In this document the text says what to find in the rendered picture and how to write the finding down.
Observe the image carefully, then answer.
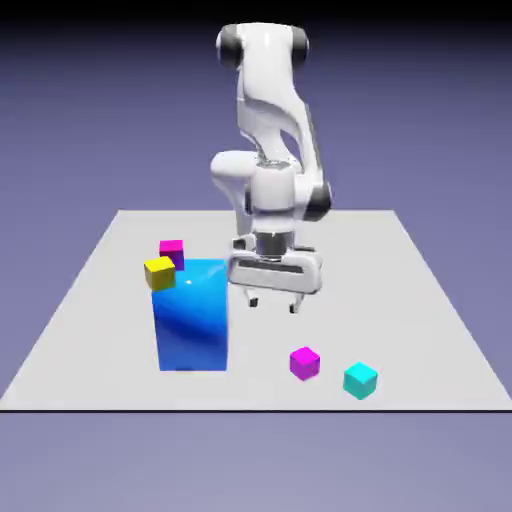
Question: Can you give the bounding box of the small magenta cube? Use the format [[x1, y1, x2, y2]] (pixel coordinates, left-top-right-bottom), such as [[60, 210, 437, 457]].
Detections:
[[289, 346, 322, 382]]

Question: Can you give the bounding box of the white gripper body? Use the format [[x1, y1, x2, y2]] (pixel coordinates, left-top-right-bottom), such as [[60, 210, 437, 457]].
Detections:
[[226, 244, 324, 296]]

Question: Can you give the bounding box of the large blue box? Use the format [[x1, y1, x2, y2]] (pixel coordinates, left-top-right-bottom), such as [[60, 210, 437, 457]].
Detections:
[[151, 258, 229, 373]]

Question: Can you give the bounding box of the small cyan cube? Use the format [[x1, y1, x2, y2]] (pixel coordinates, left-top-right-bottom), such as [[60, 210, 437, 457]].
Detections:
[[342, 361, 379, 401]]

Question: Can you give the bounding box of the small pink cube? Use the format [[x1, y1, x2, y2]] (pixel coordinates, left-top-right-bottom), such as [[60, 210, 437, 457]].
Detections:
[[158, 239, 186, 272]]

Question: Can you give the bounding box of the small yellow cube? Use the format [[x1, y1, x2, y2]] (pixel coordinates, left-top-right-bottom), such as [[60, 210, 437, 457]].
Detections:
[[143, 255, 178, 292]]

